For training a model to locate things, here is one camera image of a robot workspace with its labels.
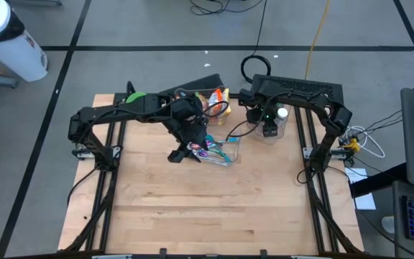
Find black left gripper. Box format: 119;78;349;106
167;95;210;164

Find rainbow bowl spoon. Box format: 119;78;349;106
190;138;238;150

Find purple spoon green handle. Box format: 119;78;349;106
198;150;229;165

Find orange ramen pack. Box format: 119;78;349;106
207;88;226;118

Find clear plastic bin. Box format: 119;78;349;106
245;104;296;145
173;85;232;127
178;124;243;167

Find black mesh equipment box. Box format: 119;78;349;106
250;73;345;122

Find dark grey flat panel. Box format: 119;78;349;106
163;73;226;95

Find green bowl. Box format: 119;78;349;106
125;91;147;104

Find white paper sheet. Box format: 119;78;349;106
344;165;377;212

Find white computer mouse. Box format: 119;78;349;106
380;214;397;235

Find white trash can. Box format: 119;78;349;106
0;0;49;83

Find coiled black floor cable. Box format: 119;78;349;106
240;0;272;84

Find black aluminium table frame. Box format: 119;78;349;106
57;91;366;259

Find yellow power cable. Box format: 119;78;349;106
304;0;333;81

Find white looped cable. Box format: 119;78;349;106
343;124;387;159

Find tangled black floor cables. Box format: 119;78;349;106
189;0;265;16

